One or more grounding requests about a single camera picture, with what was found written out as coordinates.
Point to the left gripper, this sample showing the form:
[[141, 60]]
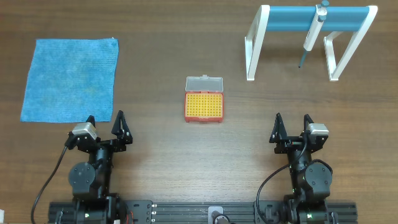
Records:
[[107, 147]]

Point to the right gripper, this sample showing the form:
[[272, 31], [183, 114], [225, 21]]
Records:
[[293, 144]]

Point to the white pipette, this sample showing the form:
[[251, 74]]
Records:
[[314, 32]]

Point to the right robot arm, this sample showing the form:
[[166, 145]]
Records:
[[314, 180]]

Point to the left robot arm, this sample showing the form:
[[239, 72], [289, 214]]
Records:
[[90, 177]]

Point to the blue cloth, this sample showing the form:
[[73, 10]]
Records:
[[70, 81]]

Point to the red and yellow tip box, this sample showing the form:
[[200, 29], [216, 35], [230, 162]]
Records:
[[204, 105]]

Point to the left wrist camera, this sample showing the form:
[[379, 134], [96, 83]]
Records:
[[84, 129]]

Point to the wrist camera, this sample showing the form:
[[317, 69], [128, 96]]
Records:
[[84, 129], [317, 129]]

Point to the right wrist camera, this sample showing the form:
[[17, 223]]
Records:
[[317, 129]]

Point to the mounting rail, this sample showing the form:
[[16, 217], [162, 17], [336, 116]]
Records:
[[186, 211]]

